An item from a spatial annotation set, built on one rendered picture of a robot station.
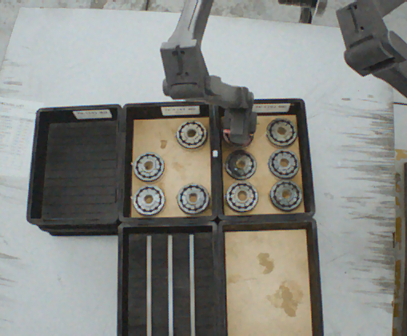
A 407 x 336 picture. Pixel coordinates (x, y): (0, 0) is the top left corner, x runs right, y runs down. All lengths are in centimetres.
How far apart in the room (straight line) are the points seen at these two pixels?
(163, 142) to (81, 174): 30
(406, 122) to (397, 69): 180
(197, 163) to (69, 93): 63
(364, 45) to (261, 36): 109
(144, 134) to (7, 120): 60
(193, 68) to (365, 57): 33
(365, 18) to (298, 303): 92
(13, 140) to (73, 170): 36
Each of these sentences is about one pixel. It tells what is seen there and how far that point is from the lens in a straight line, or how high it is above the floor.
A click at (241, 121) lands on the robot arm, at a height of 110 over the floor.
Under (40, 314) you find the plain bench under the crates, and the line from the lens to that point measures 177.
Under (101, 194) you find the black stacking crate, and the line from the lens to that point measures 164.
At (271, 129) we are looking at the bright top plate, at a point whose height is 86.
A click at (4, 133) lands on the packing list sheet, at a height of 70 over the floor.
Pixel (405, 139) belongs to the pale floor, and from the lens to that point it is 275.
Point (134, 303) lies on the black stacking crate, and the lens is 156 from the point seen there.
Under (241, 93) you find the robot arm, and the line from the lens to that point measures 132.
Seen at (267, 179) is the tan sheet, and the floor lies 83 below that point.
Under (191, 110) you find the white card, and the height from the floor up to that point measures 89.
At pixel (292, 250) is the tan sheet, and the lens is 157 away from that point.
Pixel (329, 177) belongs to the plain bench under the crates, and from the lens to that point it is 179.
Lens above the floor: 236
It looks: 72 degrees down
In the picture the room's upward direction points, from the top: 6 degrees counter-clockwise
